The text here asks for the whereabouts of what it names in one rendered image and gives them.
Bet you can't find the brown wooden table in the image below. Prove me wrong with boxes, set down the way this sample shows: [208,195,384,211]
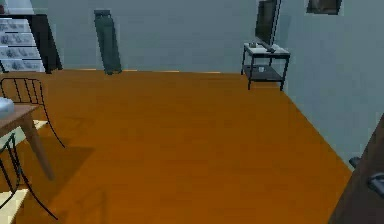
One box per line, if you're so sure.
[0,103,56,182]

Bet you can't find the black flat television set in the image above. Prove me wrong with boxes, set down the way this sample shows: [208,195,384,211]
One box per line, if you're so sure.
[254,0,283,53]

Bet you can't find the white object on table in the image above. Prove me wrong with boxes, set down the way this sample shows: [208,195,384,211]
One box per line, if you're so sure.
[0,97,16,120]

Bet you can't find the dark framed wall picture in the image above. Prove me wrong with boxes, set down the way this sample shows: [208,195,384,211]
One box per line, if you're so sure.
[306,0,344,16]

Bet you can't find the white and black chest of drawers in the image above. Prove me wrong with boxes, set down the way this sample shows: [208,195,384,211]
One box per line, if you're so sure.
[0,13,64,75]

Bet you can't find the black wire chair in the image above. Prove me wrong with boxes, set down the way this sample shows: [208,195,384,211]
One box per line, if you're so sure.
[0,132,59,221]
[0,77,66,149]

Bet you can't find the brown room door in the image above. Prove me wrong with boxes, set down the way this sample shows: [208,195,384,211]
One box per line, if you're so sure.
[327,113,384,224]

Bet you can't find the black metal television stand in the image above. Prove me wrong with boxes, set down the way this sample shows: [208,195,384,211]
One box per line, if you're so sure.
[240,42,291,92]

